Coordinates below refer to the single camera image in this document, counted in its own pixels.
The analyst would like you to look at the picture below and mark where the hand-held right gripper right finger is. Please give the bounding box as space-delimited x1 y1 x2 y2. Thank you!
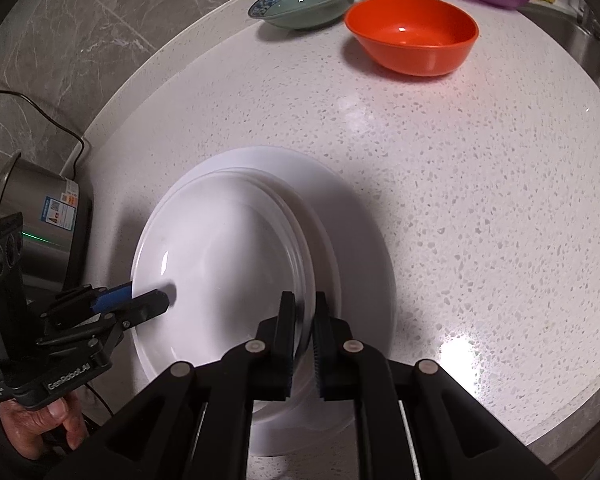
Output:
314 291 556 480

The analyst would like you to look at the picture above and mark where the steel pot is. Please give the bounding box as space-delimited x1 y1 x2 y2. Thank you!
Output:
0 152 94 306

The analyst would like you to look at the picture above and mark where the black power cable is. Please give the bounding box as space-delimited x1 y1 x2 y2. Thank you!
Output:
0 45 87 181

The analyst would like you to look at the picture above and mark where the orange bowl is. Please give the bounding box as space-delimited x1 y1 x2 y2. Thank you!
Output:
344 0 480 77

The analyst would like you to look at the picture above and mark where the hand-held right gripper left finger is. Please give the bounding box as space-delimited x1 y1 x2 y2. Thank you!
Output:
45 290 298 480

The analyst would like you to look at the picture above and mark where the white oval plate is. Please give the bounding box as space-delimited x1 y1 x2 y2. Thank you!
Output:
131 170 306 411

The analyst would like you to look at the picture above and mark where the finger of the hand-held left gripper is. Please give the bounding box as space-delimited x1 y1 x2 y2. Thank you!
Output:
37 288 171 346
45 282 132 328

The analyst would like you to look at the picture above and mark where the person's left hand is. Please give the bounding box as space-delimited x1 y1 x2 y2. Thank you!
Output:
0 387 88 461

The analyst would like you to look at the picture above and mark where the blue patterned bowl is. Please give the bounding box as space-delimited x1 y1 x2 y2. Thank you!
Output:
247 0 363 31

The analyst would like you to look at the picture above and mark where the white deep round plate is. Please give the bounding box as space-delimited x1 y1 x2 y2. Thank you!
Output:
130 146 396 456

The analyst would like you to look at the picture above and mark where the steel sink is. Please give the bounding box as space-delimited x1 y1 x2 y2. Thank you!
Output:
520 0 600 106

